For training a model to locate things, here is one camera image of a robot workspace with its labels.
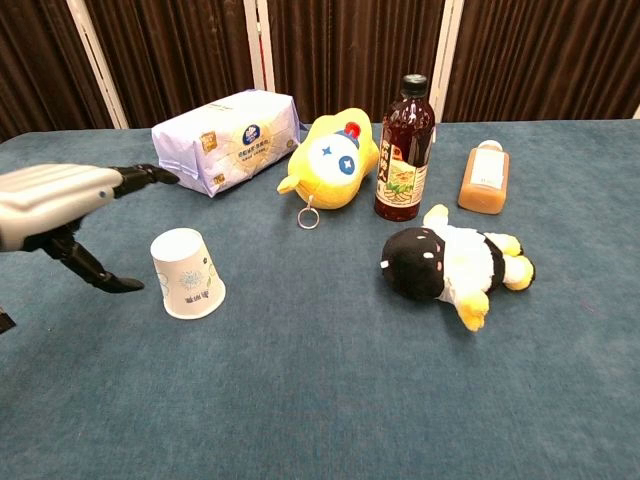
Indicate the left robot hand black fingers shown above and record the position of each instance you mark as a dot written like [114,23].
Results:
[55,192]

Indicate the white paper cup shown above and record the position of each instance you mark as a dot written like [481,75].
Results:
[187,275]

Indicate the dark brown curtain panel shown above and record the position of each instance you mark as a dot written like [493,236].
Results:
[40,65]
[350,50]
[175,55]
[550,60]

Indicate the lavender tissue pack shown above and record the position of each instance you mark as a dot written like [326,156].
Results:
[230,140]

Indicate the yellow plush toy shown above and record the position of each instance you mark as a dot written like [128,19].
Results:
[330,170]

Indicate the blue table cloth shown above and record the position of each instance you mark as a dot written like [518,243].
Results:
[320,390]

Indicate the dark glass bottle black cap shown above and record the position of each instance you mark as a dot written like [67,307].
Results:
[405,165]

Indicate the black white plush doll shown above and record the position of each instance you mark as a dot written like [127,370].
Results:
[450,265]

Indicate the brown juice bottle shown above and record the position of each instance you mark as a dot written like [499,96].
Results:
[485,180]

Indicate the white frame post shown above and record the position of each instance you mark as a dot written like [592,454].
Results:
[445,55]
[260,45]
[97,65]

